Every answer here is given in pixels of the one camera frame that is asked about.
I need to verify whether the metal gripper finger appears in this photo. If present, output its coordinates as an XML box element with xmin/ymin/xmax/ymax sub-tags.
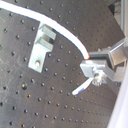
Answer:
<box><xmin>89</xmin><ymin>49</ymin><xmax>111</xmax><ymax>64</ymax></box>
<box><xmin>79</xmin><ymin>62</ymin><xmax>128</xmax><ymax>97</ymax></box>

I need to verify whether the white cable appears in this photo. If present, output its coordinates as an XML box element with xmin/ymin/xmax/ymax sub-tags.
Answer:
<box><xmin>0</xmin><ymin>0</ymin><xmax>94</xmax><ymax>96</ymax></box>

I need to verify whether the black perforated breadboard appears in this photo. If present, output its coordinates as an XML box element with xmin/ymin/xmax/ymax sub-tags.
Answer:
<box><xmin>0</xmin><ymin>0</ymin><xmax>124</xmax><ymax>128</ymax></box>

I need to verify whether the metal cable clip bracket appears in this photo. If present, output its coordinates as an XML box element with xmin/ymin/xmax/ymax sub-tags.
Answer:
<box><xmin>28</xmin><ymin>23</ymin><xmax>56</xmax><ymax>73</ymax></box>

